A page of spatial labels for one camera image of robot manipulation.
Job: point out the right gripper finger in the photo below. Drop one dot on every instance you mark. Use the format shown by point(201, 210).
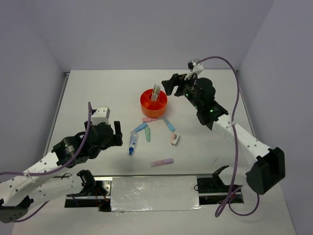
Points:
point(169, 85)
point(179, 82)

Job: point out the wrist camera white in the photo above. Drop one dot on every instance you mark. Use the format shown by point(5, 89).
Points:
point(100, 115)
point(195, 66)

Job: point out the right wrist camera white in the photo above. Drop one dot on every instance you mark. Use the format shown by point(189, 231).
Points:
point(195, 66)

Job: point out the grey white thin pen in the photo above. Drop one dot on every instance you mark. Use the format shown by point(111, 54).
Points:
point(153, 93)

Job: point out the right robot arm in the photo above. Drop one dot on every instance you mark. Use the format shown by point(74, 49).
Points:
point(268, 164)

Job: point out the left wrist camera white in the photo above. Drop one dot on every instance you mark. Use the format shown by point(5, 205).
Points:
point(100, 115)

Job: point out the blue capped glue bottle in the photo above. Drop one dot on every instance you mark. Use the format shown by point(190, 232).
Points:
point(133, 142)

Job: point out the orange round divided organizer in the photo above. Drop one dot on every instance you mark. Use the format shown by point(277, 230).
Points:
point(153, 109)

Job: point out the yellow thin pen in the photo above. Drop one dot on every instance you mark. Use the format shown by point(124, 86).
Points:
point(153, 93)

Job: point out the pink purple highlighter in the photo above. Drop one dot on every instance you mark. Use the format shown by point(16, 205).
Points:
point(161, 162)

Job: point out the blue highlighter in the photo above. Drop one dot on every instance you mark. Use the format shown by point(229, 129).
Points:
point(168, 124)
point(140, 127)

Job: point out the green highlighter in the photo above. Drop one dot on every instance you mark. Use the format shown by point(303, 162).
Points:
point(148, 134)

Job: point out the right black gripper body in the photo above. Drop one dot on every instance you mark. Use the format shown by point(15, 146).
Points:
point(188, 92)

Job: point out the pink highlighter near organizer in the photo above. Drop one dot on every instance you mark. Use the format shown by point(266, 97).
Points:
point(147, 120)

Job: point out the silver foil cover plate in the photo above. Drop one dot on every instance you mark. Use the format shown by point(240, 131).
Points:
point(161, 193)

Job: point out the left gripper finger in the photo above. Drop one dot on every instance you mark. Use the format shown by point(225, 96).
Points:
point(117, 140)
point(117, 127)

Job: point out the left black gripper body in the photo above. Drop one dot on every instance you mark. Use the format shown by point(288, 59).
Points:
point(95, 152)

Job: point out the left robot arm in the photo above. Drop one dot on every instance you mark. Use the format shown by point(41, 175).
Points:
point(48, 178)

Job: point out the pink stapler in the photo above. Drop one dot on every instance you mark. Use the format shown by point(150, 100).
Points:
point(174, 139)

